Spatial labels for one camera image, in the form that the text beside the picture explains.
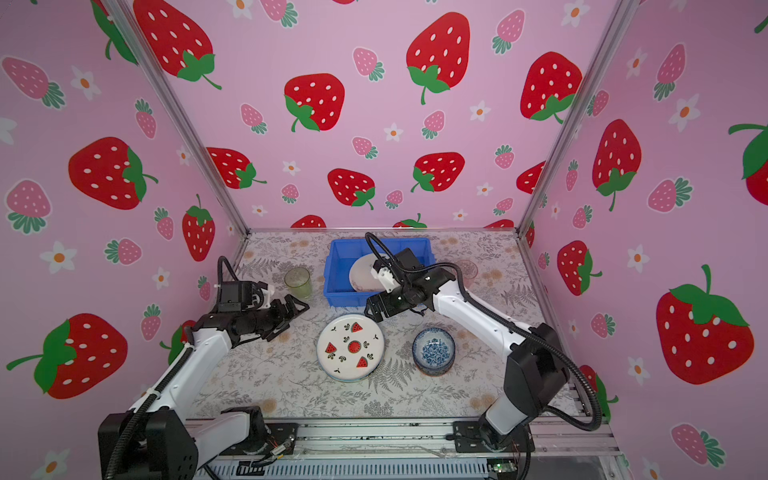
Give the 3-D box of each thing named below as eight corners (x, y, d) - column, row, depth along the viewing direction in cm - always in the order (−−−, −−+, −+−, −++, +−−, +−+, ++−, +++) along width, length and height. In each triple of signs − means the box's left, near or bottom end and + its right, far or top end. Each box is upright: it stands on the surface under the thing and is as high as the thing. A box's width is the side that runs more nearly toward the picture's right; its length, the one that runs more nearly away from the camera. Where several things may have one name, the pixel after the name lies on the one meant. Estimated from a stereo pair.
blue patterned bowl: (413, 382, 85) (415, 367, 76) (412, 344, 92) (413, 327, 83) (451, 382, 85) (458, 367, 76) (447, 344, 92) (452, 327, 83)
